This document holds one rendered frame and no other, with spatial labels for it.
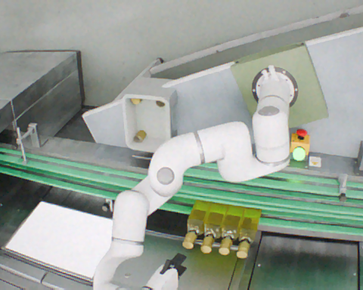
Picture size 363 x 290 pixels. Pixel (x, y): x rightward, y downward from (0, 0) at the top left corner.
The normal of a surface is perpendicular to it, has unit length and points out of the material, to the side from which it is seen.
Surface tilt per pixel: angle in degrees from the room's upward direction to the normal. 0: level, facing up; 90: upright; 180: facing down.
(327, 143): 0
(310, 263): 90
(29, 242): 90
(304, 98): 2
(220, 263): 90
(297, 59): 2
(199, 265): 91
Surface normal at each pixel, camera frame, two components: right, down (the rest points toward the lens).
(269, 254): -0.01, -0.85
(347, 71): -0.29, 0.51
